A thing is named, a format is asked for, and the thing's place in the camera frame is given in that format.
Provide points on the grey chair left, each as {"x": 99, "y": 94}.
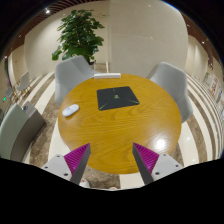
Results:
{"x": 70, "y": 73}

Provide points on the green potted plant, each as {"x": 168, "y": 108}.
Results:
{"x": 78, "y": 37}

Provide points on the black green mouse pad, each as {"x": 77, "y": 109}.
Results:
{"x": 117, "y": 97}

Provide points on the grey sofa armchair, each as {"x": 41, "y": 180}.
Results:
{"x": 18, "y": 129}

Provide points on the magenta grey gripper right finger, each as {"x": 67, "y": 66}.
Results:
{"x": 145, "y": 160}

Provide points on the white rectangular box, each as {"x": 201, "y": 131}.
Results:
{"x": 106, "y": 75}

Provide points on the distant grey chair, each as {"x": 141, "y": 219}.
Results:
{"x": 24, "y": 83}

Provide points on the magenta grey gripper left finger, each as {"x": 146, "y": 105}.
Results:
{"x": 77, "y": 161}

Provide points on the white computer mouse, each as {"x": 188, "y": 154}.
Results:
{"x": 70, "y": 110}

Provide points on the round wooden table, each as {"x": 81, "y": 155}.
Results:
{"x": 155, "y": 123}

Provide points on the grey chair right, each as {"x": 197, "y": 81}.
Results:
{"x": 174, "y": 81}

